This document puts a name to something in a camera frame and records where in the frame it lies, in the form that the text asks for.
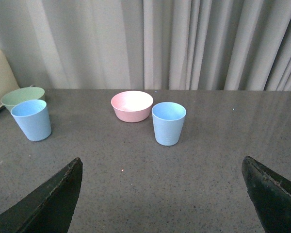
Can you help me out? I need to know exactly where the light blue plastic cup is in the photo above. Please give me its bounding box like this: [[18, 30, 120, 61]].
[[11, 100, 52, 141]]

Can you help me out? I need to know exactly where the pink plastic bowl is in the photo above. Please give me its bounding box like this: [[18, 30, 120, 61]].
[[111, 90, 154, 123]]

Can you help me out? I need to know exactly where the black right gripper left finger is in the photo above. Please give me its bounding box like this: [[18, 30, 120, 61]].
[[0, 158, 83, 233]]

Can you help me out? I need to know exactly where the grey pleated curtain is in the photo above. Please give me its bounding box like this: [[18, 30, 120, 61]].
[[0, 0, 291, 91]]

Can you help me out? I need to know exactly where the green plastic bowl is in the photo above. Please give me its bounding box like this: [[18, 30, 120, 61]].
[[0, 86, 45, 112]]

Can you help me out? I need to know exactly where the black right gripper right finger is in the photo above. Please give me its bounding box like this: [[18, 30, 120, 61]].
[[242, 156, 291, 233]]

